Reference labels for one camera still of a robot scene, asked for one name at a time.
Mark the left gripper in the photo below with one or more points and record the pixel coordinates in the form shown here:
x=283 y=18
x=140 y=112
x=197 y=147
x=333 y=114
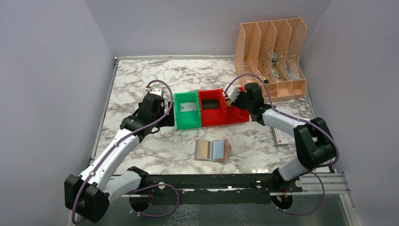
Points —
x=169 y=122

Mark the tan leather card holder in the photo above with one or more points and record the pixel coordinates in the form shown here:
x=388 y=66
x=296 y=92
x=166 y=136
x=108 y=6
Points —
x=219 y=150

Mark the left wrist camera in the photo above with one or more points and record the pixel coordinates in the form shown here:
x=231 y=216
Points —
x=157 y=91

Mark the items in organizer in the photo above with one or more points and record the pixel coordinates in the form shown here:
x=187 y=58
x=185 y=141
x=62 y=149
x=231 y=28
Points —
x=267 y=68

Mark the red plastic bin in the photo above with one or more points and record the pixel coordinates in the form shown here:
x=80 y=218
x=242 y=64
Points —
x=234 y=114
x=212 y=117

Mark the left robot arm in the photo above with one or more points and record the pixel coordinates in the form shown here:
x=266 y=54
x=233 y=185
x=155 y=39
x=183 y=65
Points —
x=90 y=193

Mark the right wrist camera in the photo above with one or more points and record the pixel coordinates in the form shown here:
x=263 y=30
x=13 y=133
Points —
x=231 y=92

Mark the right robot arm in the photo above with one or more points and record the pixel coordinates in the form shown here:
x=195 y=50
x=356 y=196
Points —
x=313 y=142

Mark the peach file organizer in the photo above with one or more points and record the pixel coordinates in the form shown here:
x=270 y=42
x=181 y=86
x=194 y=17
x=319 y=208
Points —
x=271 y=50

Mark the silver card in green bin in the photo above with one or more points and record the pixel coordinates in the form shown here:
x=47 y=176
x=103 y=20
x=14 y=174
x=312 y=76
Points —
x=188 y=107

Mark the green plastic bin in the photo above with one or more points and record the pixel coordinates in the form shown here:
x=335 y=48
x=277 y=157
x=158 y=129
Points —
x=187 y=120

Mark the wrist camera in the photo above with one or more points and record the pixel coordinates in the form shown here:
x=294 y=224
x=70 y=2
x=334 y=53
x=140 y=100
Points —
x=231 y=92
x=157 y=91

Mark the black cards stack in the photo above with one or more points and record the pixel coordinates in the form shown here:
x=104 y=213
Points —
x=210 y=104

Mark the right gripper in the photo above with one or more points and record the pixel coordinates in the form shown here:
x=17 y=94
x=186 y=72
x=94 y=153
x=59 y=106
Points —
x=235 y=103

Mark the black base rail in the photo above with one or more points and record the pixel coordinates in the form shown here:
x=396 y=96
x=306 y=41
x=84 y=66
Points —
x=203 y=189

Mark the white small box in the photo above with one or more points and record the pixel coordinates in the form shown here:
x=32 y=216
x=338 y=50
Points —
x=280 y=138

